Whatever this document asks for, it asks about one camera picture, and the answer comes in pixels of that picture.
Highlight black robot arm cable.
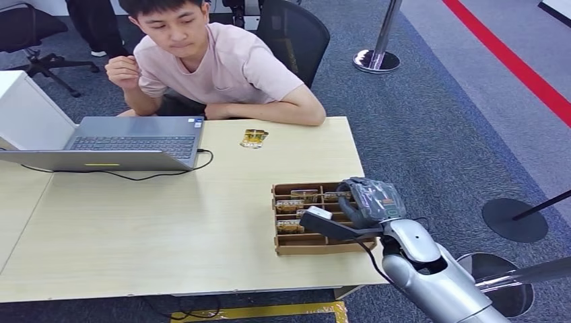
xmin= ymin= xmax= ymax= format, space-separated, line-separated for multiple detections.
xmin=354 ymin=238 xmax=396 ymax=287

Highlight black equipment stand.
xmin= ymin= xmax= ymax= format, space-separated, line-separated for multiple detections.
xmin=222 ymin=0 xmax=247 ymax=30

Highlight black swivel office chair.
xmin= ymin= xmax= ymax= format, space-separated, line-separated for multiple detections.
xmin=0 ymin=3 xmax=102 ymax=99

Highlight black stanchion base with pole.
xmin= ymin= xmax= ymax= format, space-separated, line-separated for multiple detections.
xmin=481 ymin=189 xmax=571 ymax=244

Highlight black laptop power cable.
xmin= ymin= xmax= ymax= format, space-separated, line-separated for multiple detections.
xmin=20 ymin=148 xmax=215 ymax=182

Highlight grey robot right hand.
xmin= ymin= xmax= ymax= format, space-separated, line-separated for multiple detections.
xmin=335 ymin=176 xmax=408 ymax=229

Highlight chrome stanchion base with pole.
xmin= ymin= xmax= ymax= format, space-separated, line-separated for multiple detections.
xmin=457 ymin=252 xmax=571 ymax=319

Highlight black cables under desk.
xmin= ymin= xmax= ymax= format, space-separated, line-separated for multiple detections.
xmin=147 ymin=295 xmax=223 ymax=322

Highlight yellow floor tape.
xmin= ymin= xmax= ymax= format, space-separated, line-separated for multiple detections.
xmin=170 ymin=301 xmax=349 ymax=323

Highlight black mesh office chair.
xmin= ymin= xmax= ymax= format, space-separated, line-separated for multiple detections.
xmin=255 ymin=0 xmax=331 ymax=90

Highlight white board with black edge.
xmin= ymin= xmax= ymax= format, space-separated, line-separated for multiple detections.
xmin=537 ymin=0 xmax=571 ymax=30

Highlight person's right hand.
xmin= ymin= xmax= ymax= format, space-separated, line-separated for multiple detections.
xmin=105 ymin=55 xmax=142 ymax=93

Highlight standing person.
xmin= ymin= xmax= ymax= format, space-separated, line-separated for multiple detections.
xmin=64 ymin=0 xmax=131 ymax=59

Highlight person's left hand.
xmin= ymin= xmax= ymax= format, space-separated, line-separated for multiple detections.
xmin=203 ymin=102 xmax=234 ymax=122

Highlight white box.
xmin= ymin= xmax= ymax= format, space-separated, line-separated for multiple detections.
xmin=0 ymin=70 xmax=77 ymax=151

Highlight seated person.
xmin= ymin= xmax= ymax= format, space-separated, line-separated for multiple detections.
xmin=104 ymin=0 xmax=327 ymax=127

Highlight chrome stanchion post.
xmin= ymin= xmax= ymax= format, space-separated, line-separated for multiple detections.
xmin=352 ymin=0 xmax=404 ymax=75

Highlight brown cardboard card holder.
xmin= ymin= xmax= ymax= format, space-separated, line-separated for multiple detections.
xmin=271 ymin=180 xmax=378 ymax=256

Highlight loose hotel key card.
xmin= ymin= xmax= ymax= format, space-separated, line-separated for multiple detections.
xmin=239 ymin=129 xmax=269 ymax=150

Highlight grey open laptop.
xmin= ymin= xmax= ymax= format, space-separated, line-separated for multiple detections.
xmin=0 ymin=116 xmax=205 ymax=173

